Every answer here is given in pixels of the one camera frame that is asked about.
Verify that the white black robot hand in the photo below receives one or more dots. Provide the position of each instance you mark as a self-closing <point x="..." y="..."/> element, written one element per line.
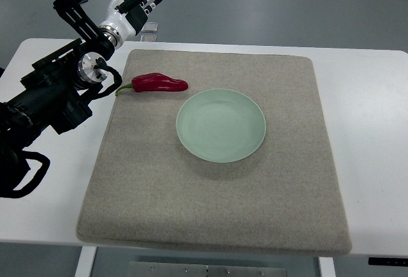
<point x="126" y="18"/>

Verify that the red pepper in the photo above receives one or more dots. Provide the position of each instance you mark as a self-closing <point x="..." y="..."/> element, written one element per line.
<point x="154" y="82"/>

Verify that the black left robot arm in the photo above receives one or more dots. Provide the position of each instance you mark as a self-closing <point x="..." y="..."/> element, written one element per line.
<point x="57" y="93"/>

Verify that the light green plate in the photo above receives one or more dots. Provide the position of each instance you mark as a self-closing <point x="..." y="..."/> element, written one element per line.
<point x="220" y="125"/>

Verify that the beige felt mat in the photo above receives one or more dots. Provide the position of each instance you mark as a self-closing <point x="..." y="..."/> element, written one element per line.
<point x="240" y="162"/>

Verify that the white table leg left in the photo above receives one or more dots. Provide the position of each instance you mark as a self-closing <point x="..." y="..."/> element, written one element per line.
<point x="85" y="261"/>

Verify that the white table leg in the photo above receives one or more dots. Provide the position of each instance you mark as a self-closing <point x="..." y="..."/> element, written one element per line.
<point x="85" y="261"/>
<point x="326" y="267"/>

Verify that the white table leg right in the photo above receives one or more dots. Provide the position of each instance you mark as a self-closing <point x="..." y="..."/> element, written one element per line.
<point x="326" y="267"/>

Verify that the black control panel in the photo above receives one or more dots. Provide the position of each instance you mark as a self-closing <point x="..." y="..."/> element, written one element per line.
<point x="381" y="261"/>

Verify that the grey metal base plate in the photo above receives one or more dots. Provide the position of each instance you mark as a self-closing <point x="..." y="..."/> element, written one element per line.
<point x="144" y="269"/>

